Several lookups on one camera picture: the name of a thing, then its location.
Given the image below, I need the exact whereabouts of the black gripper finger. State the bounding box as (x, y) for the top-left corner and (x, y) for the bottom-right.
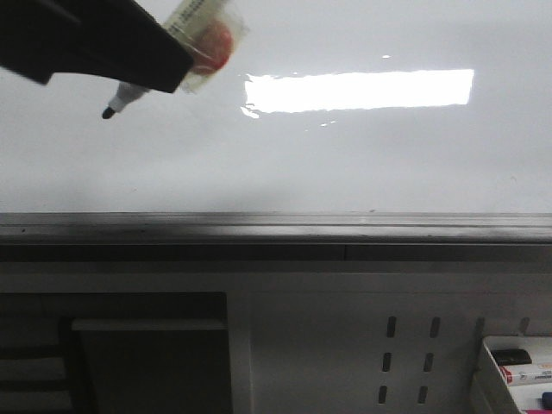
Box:
(1, 1), (193, 93)

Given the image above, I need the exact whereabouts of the white black-tipped whiteboard marker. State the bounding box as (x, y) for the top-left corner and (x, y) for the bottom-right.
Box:
(101, 0), (250, 120)

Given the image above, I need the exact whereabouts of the dark cabinet with white shelf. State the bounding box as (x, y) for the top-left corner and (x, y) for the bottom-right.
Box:
(1, 292), (232, 413)

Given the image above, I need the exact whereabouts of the white pegboard panel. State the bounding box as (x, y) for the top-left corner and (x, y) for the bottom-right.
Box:
(1, 260), (551, 413)

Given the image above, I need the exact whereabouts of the white marker tray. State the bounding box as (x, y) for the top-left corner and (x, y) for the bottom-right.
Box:
(470, 336), (551, 413)

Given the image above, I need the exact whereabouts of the red-capped white marker in tray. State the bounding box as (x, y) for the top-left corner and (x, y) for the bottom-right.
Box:
(499, 363), (552, 386)

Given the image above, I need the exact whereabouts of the blue marker in tray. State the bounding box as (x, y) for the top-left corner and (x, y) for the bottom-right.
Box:
(541, 392), (552, 410)

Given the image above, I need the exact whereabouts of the pink object in tray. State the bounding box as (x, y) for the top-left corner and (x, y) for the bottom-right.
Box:
(523, 408), (552, 414)

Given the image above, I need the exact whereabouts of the white whiteboard with aluminium frame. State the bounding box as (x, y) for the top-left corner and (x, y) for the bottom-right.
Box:
(1, 1), (551, 258)

